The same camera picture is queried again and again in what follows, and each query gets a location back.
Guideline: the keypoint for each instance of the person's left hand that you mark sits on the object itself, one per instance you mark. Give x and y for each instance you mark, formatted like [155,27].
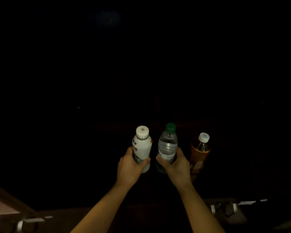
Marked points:
[129,169]

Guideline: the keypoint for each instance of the person's right forearm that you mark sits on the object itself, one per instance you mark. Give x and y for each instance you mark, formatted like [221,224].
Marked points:
[198,211]

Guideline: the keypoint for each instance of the green cap water bottle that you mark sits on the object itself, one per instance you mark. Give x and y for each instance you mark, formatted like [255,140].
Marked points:
[167,143]

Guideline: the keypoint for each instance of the person's right hand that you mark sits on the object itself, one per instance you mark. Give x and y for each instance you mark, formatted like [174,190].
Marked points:
[179,172]

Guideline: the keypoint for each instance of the white door sticker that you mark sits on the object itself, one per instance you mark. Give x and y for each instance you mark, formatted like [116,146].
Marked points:
[34,220]
[246,203]

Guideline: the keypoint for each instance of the person's left forearm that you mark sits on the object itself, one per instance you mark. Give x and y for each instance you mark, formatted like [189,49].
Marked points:
[99,211]

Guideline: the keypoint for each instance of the amber tea bottle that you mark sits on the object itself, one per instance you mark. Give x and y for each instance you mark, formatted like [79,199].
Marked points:
[199,152]

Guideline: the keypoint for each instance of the white milk bottle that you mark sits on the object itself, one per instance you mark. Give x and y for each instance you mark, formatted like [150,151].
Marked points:
[143,145]

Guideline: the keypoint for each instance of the dark wooden cabinet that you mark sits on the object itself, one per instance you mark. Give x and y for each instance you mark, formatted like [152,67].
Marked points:
[63,220]

